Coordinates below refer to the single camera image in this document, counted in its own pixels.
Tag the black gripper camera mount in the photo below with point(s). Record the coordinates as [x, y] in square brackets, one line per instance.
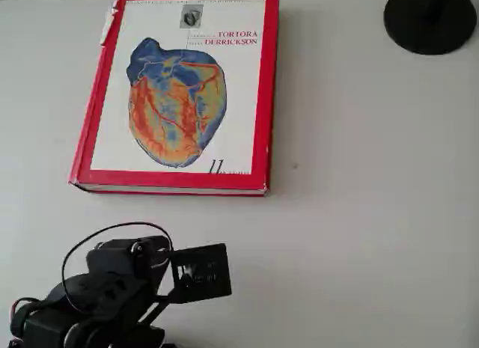
[202, 273]

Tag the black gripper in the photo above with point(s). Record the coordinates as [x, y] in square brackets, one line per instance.
[121, 259]

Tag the red anatomy textbook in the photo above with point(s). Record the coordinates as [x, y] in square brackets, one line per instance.
[176, 101]

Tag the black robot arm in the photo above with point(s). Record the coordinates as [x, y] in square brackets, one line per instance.
[86, 303]

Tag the black round stand base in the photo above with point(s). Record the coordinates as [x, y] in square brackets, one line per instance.
[426, 30]

